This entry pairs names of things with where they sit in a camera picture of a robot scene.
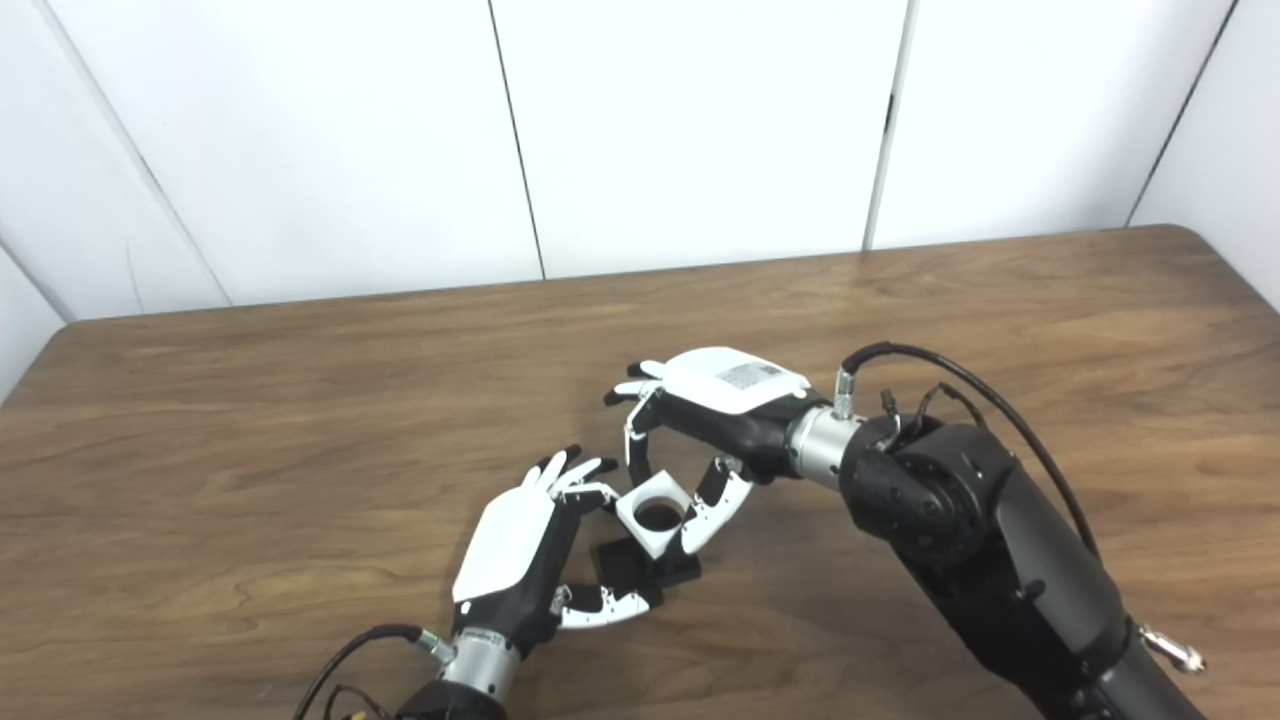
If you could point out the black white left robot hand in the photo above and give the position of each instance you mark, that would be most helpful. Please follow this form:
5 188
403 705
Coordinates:
505 545

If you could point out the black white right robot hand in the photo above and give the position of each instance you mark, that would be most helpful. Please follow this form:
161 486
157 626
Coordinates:
730 385

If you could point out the black peg with square base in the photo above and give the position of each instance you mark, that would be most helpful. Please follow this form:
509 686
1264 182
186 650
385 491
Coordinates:
625 565

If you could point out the white square piece with hole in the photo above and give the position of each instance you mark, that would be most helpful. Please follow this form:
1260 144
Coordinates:
640 495

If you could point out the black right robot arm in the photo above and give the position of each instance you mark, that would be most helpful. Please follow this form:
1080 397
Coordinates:
1000 560

